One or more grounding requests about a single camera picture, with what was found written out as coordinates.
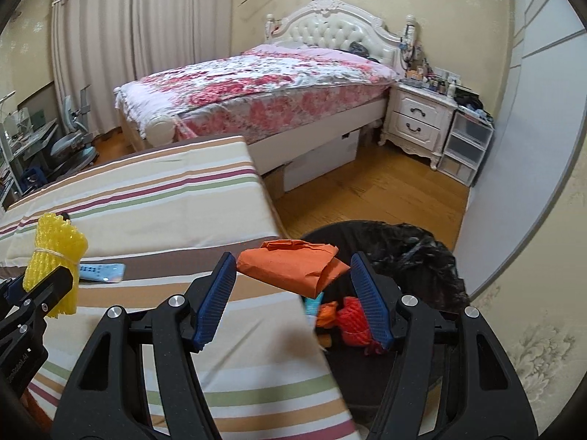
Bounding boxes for red foam net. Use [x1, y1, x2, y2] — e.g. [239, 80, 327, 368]
[338, 297, 382, 348]

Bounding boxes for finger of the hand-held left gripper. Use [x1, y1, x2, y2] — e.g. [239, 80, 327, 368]
[18, 266, 77, 326]
[0, 279, 25, 307]

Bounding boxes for white storage box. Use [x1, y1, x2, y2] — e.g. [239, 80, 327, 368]
[283, 131, 361, 192]

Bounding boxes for beige curtain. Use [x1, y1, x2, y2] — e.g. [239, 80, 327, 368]
[48, 0, 234, 136]

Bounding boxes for bed with floral cover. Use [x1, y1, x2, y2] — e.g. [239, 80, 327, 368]
[114, 0, 418, 193]

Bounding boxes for plastic drawer unit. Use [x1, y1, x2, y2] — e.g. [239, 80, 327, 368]
[437, 109, 495, 187]

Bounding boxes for black-lined trash bin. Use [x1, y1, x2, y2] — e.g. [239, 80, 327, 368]
[298, 221, 471, 427]

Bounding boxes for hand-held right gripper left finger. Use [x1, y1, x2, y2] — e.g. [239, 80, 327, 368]
[50, 251, 238, 440]

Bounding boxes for floral quilt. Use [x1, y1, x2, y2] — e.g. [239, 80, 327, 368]
[114, 43, 402, 142]

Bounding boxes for grey desk chair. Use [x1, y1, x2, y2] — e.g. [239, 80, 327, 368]
[50, 85, 99, 170]

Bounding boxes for nightstand clutter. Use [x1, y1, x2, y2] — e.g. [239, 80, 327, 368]
[404, 55, 459, 97]

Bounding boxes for white nightstand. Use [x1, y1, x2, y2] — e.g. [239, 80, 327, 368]
[378, 83, 459, 171]

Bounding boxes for grey study desk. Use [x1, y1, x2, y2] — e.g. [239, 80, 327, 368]
[0, 105, 60, 184]

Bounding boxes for light blue remote control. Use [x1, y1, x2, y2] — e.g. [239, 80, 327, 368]
[78, 262, 125, 283]

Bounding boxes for blue crate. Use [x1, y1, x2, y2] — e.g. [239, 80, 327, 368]
[21, 168, 47, 188]

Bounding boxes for white wardrobe door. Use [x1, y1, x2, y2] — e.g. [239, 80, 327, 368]
[452, 0, 587, 301]

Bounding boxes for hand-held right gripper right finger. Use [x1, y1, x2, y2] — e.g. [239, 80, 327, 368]
[350, 251, 538, 440]

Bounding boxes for striped bed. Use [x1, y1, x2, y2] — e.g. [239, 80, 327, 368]
[0, 134, 363, 440]

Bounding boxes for yellow foam net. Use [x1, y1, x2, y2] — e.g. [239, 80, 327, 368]
[25, 213, 89, 319]

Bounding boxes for orange paper bag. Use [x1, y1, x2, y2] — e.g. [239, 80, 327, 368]
[237, 239, 351, 298]

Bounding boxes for dark clothes pile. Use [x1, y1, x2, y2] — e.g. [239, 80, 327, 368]
[454, 86, 496, 124]

